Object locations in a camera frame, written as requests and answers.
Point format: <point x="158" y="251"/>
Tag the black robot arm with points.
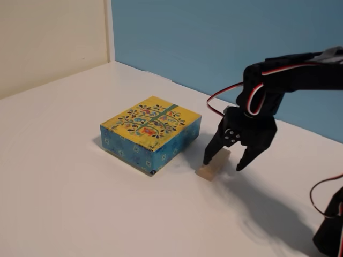
<point x="294" y="80"/>

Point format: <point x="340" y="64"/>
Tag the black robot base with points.
<point x="331" y="238"/>

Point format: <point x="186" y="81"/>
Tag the yellow and blue floral box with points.
<point x="150" y="120"/>

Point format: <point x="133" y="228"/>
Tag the wooden Jenga block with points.
<point x="214" y="170"/>

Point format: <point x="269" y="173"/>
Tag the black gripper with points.
<point x="253" y="131"/>

